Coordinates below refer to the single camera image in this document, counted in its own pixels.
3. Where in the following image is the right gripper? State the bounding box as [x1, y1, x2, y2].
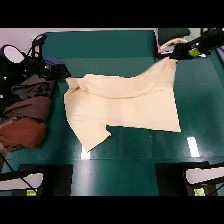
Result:
[170, 43, 192, 61]

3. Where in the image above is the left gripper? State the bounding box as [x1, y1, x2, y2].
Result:
[49, 63, 72, 80]

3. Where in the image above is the cream T-shirt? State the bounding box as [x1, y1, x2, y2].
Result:
[63, 57, 182, 153]

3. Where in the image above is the pale pink garment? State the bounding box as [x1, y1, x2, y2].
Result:
[159, 37, 189, 53]

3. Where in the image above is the blue garment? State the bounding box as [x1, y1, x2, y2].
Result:
[43, 55, 64, 68]

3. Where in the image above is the dark green garment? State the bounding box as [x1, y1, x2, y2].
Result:
[157, 28, 192, 46]

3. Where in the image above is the grey garment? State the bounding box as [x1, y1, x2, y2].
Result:
[10, 75, 56, 100]

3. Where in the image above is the brown garment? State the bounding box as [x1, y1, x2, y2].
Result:
[2, 95, 52, 124]

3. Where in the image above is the red-brown garment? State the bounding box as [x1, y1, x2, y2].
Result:
[0, 117, 48, 153]

